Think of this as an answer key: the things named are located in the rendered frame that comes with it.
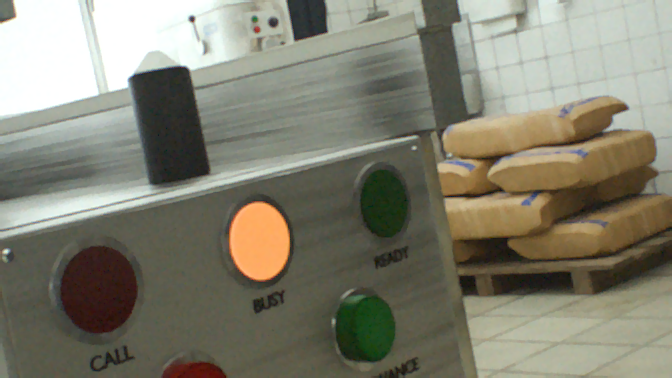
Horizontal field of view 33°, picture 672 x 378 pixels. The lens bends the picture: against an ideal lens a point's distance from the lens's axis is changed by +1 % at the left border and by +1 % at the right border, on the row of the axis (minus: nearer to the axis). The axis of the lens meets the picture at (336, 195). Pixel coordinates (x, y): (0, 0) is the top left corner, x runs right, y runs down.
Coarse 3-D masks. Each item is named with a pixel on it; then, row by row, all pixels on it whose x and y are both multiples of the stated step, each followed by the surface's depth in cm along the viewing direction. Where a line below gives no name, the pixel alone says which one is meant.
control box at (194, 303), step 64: (192, 192) 45; (256, 192) 47; (320, 192) 50; (0, 256) 38; (64, 256) 40; (128, 256) 42; (192, 256) 44; (320, 256) 49; (384, 256) 52; (0, 320) 38; (64, 320) 40; (128, 320) 42; (192, 320) 44; (256, 320) 46; (320, 320) 49; (448, 320) 55
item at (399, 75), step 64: (448, 0) 56; (256, 64) 64; (320, 64) 60; (384, 64) 57; (448, 64) 57; (0, 128) 84; (64, 128) 78; (128, 128) 73; (256, 128) 65; (320, 128) 61; (384, 128) 58; (0, 192) 86
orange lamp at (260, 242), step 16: (256, 208) 46; (272, 208) 47; (240, 224) 46; (256, 224) 46; (272, 224) 47; (240, 240) 46; (256, 240) 46; (272, 240) 47; (288, 240) 47; (240, 256) 46; (256, 256) 46; (272, 256) 47; (256, 272) 46; (272, 272) 47
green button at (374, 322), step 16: (352, 304) 50; (368, 304) 50; (384, 304) 50; (352, 320) 49; (368, 320) 50; (384, 320) 50; (352, 336) 49; (368, 336) 49; (384, 336) 50; (352, 352) 49; (368, 352) 49; (384, 352) 50
